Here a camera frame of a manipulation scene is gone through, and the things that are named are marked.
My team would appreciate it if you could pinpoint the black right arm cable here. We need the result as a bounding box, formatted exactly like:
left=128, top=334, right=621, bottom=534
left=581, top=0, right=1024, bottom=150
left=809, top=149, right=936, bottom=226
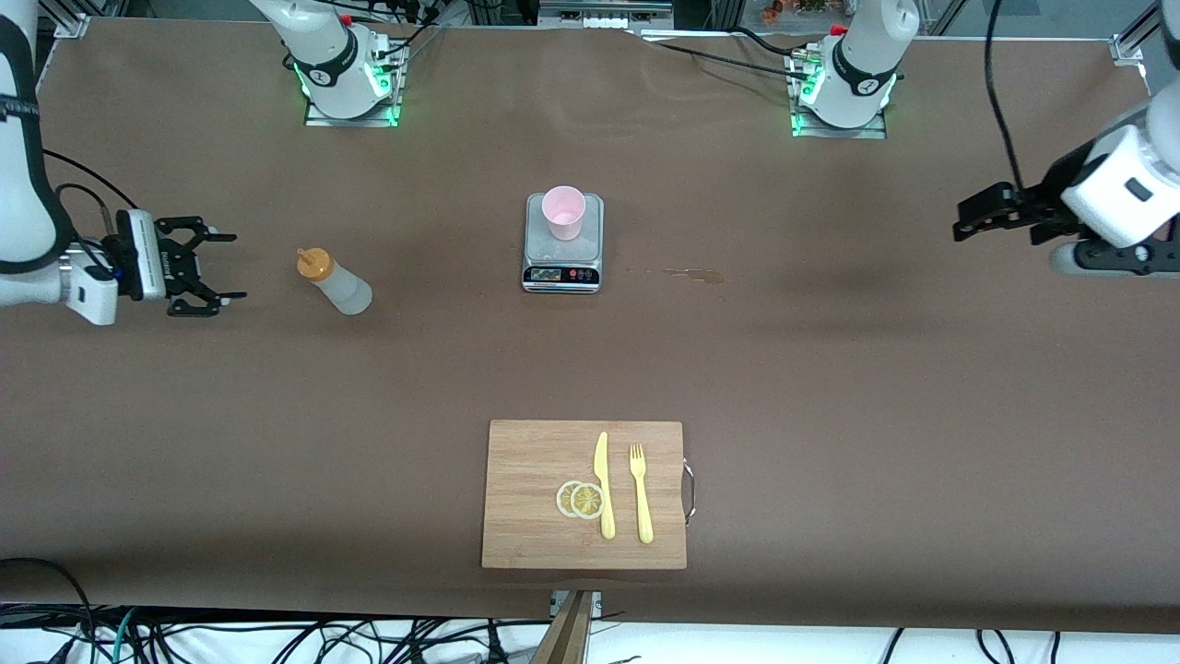
left=41, top=149, right=139, bottom=243

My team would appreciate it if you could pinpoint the wooden post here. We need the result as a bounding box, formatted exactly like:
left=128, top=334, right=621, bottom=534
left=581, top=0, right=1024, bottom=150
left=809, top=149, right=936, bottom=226
left=530, top=590, right=596, bottom=664

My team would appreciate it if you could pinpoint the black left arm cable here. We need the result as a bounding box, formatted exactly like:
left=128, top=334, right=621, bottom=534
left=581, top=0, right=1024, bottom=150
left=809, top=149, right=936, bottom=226
left=985, top=0, right=1029, bottom=190

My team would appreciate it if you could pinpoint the teal cable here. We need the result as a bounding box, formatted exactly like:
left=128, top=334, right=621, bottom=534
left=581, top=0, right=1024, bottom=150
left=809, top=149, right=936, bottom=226
left=109, top=607, right=139, bottom=664

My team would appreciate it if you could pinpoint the wooden cutting board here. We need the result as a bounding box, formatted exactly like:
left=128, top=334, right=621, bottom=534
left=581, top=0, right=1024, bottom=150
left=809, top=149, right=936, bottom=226
left=480, top=420, right=697, bottom=571

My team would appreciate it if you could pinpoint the grey equipment box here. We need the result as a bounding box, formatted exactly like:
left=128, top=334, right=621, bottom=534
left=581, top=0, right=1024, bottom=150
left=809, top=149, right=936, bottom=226
left=539, top=0, right=674, bottom=30

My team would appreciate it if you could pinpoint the sauce bottle with orange cap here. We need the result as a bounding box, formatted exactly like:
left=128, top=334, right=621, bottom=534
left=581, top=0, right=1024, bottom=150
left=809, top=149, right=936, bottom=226
left=296, top=246, right=374, bottom=316

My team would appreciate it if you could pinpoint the aluminium frame profile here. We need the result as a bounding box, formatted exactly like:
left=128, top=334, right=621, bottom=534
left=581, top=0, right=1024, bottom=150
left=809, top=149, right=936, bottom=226
left=1111, top=0, right=1180, bottom=65
left=41, top=0, right=89, bottom=38

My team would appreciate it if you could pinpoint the pink plastic cup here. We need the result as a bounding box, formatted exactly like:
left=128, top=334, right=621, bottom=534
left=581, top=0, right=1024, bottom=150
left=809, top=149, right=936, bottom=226
left=542, top=185, right=587, bottom=242

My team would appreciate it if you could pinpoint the yellow plastic knife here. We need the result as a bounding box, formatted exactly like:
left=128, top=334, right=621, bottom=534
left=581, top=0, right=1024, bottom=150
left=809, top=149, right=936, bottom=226
left=593, top=431, right=617, bottom=540

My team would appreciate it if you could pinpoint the silver digital kitchen scale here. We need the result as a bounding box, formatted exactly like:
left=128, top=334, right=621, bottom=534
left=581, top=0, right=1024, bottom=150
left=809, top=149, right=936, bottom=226
left=522, top=192, right=606, bottom=295

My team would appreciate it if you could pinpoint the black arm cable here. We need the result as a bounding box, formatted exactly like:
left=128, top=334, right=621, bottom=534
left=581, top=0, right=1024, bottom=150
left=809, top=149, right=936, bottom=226
left=41, top=149, right=139, bottom=243
left=985, top=0, right=1029, bottom=190

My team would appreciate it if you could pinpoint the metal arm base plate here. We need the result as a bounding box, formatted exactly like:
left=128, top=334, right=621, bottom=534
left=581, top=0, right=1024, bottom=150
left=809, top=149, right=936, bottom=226
left=304, top=32, right=404, bottom=128
left=790, top=51, right=888, bottom=139

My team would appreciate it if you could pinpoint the yellow plastic fork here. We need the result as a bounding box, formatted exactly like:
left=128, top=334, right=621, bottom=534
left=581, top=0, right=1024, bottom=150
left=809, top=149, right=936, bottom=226
left=629, top=443, right=655, bottom=544

